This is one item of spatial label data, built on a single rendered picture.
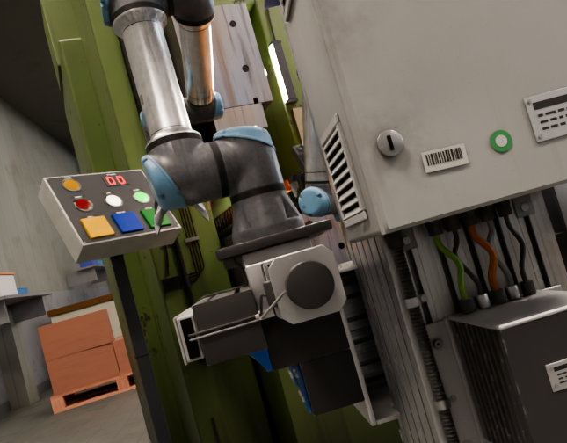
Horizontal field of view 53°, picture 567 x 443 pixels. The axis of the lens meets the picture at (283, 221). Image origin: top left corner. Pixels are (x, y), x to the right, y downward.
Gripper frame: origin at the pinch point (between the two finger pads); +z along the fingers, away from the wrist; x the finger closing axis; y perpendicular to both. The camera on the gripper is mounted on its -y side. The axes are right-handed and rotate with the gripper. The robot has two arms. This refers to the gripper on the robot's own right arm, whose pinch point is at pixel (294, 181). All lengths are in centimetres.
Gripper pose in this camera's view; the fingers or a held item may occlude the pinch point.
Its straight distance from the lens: 185.7
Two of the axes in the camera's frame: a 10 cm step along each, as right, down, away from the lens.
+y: 2.8, 9.6, -0.8
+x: 9.1, -2.4, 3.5
